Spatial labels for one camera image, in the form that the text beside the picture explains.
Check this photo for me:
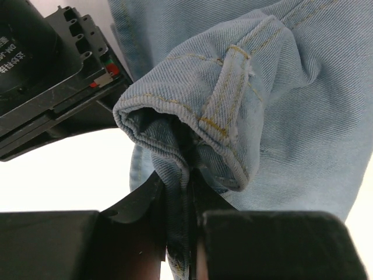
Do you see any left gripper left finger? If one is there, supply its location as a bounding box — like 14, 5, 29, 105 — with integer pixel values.
1, 174, 166, 279

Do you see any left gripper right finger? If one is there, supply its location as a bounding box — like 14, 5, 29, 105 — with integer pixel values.
191, 170, 367, 279

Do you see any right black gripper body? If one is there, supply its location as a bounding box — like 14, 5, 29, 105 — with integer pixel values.
1, 1, 132, 161

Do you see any blue denim skirt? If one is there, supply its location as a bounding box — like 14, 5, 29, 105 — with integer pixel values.
109, 1, 372, 279

